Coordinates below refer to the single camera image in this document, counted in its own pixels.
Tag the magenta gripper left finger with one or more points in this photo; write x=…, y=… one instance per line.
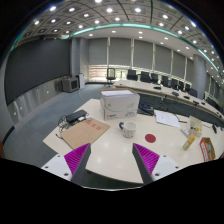
x=77, y=160

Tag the black office chair by window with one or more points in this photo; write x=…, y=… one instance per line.
x=110, y=76

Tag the white cardboard paper box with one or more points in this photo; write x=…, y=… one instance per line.
x=119, y=103

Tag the yellow small carton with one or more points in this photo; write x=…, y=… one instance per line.
x=189, y=142

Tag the black power adapter box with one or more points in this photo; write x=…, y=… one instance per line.
x=74, y=116

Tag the white ceramic mug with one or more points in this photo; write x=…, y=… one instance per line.
x=128, y=129

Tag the red and brown box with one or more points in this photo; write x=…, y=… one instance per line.
x=207, y=149

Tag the clear plastic container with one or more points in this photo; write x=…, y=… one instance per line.
x=194, y=126

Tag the brown kraft envelope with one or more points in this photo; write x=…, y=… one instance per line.
x=84, y=132

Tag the red round coaster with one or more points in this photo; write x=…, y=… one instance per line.
x=150, y=138

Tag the grey cabinet on wheels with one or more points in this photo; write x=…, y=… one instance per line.
x=70, y=85

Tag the long curved conference desk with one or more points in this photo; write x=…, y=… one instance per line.
x=167, y=99

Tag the white paper sheet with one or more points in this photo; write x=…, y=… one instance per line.
x=166, y=119

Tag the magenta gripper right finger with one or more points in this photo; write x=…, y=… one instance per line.
x=146, y=161

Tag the large dark projection screen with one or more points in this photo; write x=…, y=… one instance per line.
x=35, y=63

